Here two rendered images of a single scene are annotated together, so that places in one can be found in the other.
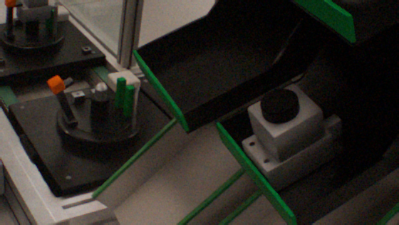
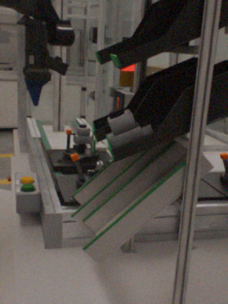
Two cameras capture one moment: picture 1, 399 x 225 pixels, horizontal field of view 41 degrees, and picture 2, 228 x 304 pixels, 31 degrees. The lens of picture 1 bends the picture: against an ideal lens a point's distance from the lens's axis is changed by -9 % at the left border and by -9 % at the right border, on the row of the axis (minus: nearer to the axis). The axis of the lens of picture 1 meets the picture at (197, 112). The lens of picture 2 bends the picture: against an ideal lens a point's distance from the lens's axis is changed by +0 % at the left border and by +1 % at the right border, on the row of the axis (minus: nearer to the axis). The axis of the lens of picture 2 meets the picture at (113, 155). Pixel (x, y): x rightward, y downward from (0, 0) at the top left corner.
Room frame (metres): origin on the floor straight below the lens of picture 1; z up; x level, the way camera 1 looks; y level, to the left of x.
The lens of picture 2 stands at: (-0.30, -0.37, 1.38)
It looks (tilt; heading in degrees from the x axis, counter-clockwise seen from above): 15 degrees down; 24
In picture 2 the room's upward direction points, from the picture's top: 3 degrees clockwise
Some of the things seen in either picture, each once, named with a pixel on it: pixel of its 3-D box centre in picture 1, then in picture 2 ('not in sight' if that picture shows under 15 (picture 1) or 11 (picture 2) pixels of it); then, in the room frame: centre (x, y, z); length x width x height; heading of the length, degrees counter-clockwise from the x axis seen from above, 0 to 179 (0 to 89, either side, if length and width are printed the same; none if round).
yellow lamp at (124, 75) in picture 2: not in sight; (126, 78); (0.98, 0.18, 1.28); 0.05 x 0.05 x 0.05
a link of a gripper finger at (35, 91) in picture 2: not in sight; (36, 93); (0.57, 0.26, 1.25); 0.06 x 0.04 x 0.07; 129
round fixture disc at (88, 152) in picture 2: (31, 37); (81, 154); (1.02, 0.36, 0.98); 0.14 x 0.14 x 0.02
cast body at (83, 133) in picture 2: (38, 0); (85, 133); (1.02, 0.35, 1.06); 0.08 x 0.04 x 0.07; 130
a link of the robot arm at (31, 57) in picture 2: not in sight; (36, 61); (0.59, 0.27, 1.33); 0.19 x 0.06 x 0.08; 39
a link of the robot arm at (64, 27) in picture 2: not in sight; (50, 22); (0.63, 0.25, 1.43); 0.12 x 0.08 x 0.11; 157
